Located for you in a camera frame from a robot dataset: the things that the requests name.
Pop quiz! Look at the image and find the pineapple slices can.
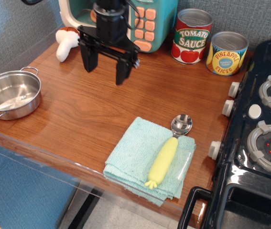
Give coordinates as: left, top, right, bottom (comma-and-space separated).
206, 31, 249, 76

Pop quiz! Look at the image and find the spoon with yellow handle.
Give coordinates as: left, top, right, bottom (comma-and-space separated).
145, 114, 193, 190

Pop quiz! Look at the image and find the black braided cable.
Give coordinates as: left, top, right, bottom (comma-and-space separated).
20, 0, 45, 6

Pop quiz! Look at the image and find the teal toy microwave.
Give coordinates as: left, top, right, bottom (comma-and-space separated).
58, 0, 178, 53

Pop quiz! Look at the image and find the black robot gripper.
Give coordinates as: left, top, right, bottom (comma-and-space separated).
77, 11, 140, 85

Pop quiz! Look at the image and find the black toy stove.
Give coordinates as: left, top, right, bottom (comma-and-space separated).
177, 39, 271, 229

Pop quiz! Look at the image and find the tomato sauce can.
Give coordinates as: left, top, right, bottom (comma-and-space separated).
171, 8, 213, 64

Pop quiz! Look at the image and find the stainless steel pot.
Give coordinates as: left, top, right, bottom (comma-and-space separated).
0, 66, 42, 120

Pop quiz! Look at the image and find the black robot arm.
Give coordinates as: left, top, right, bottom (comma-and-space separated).
77, 0, 140, 85

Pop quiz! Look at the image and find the white plush mushroom toy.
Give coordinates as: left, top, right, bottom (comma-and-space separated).
55, 27, 80, 62

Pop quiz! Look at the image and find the light teal folded cloth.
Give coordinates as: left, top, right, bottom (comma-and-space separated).
103, 117, 196, 206

